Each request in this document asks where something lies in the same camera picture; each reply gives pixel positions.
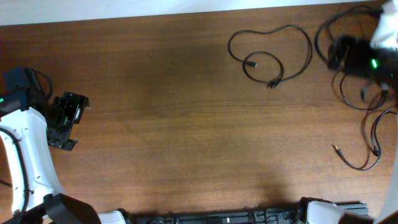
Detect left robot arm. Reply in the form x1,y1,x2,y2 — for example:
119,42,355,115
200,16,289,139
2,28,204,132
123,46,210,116
1,67,124,223

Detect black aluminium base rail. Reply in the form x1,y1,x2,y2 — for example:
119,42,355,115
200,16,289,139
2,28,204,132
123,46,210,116
126,197,374,224

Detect thin black USB cable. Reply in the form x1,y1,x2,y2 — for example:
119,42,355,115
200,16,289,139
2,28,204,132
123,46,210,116
331,105,398,172

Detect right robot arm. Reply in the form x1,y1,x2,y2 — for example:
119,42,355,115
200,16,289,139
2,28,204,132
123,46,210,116
306,1,397,223

